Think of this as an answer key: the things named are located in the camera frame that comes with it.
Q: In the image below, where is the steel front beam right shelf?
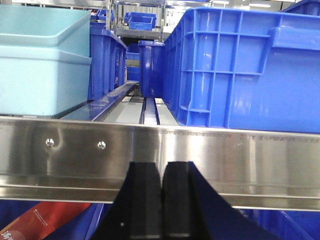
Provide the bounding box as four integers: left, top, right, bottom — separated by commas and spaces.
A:
0, 117, 320, 211

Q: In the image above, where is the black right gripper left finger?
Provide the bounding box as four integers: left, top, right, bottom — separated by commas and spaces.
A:
92, 162, 162, 240

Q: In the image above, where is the blue ribbed bin behind teal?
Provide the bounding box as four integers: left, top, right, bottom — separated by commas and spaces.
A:
87, 25, 128, 100

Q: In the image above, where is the red printed packaging bag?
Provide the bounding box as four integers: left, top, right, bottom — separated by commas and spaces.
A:
0, 201, 90, 240

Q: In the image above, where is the narrow blue bin far centre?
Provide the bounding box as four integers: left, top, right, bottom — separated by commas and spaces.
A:
138, 40, 166, 98

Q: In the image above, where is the blue bin holding red bag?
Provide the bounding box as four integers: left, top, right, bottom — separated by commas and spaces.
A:
84, 203, 105, 240

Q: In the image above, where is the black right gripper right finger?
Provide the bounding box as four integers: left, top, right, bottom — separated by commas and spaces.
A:
161, 161, 283, 240

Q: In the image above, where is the light teal plastic bin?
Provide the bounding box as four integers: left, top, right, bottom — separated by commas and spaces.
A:
0, 4, 92, 116

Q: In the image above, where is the large blue ribbed crate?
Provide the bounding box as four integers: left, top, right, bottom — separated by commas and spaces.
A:
163, 7, 320, 133

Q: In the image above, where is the blue crate lower right front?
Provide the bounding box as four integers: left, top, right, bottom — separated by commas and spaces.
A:
240, 209, 320, 240

